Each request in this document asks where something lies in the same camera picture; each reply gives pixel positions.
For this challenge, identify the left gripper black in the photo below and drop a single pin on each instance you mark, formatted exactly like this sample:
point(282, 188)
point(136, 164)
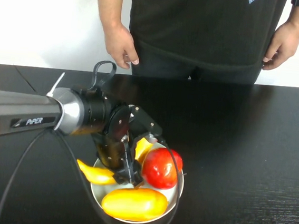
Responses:
point(111, 150)

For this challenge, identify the yellow banana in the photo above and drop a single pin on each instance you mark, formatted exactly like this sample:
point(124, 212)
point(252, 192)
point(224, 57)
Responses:
point(95, 174)

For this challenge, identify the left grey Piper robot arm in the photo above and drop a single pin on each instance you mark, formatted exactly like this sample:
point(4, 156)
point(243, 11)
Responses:
point(19, 115)

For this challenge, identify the person's right forearm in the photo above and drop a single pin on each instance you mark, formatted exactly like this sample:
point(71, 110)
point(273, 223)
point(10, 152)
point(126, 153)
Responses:
point(107, 4)

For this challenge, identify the person's dark trousers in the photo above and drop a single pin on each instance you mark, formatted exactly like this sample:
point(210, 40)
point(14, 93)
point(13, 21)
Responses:
point(169, 66)

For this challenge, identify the person's black shirt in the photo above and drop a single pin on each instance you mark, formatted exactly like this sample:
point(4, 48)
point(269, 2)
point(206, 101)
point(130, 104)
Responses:
point(200, 24)

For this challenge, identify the person's right hand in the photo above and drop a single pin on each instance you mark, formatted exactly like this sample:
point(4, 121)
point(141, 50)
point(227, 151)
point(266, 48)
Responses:
point(119, 43)

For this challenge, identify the person's left hand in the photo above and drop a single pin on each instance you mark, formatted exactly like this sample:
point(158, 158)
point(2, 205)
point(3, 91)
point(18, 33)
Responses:
point(283, 42)

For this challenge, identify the yellow-orange mango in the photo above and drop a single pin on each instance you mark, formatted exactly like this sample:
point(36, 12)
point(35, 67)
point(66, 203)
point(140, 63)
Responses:
point(135, 203)

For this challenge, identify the red apple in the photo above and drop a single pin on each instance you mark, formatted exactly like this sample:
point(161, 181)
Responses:
point(160, 168)

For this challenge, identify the white round bowl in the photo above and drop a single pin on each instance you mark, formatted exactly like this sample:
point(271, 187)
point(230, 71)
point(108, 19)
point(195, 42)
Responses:
point(98, 190)

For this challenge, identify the white zip tie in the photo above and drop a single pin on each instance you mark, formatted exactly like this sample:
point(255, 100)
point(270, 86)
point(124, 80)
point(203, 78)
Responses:
point(55, 87)

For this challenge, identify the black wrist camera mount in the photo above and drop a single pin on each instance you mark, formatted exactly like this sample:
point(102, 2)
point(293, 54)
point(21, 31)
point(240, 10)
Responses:
point(145, 125)

